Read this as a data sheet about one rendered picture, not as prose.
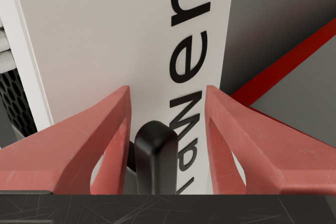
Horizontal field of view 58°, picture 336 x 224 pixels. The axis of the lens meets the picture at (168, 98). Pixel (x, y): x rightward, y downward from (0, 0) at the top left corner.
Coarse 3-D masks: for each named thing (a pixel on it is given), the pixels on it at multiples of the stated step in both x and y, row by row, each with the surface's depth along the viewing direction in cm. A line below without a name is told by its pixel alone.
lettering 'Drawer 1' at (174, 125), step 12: (180, 12) 13; (192, 12) 14; (204, 12) 15; (204, 36) 16; (180, 48) 14; (204, 48) 16; (192, 72) 16; (192, 96) 17; (192, 120) 18; (192, 144) 20; (180, 156) 19; (192, 156) 21; (180, 168) 20; (192, 180) 22; (180, 192) 22
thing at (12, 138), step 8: (0, 104) 19; (0, 112) 20; (0, 120) 20; (8, 120) 20; (0, 128) 20; (8, 128) 21; (0, 136) 20; (8, 136) 21; (16, 136) 34; (0, 144) 21; (8, 144) 21
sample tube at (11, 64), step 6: (0, 54) 19; (6, 54) 19; (12, 54) 19; (0, 60) 19; (6, 60) 19; (12, 60) 19; (0, 66) 19; (6, 66) 19; (12, 66) 19; (0, 72) 19
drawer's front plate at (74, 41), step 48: (0, 0) 9; (48, 0) 9; (96, 0) 10; (144, 0) 12; (192, 0) 14; (48, 48) 9; (96, 48) 11; (144, 48) 13; (192, 48) 15; (48, 96) 10; (96, 96) 12; (144, 96) 14; (192, 192) 24
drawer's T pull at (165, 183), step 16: (144, 128) 10; (160, 128) 10; (144, 144) 10; (160, 144) 10; (176, 144) 11; (128, 160) 12; (144, 160) 10; (160, 160) 10; (176, 160) 11; (128, 176) 12; (144, 176) 11; (160, 176) 11; (176, 176) 12; (128, 192) 13; (144, 192) 12; (160, 192) 11
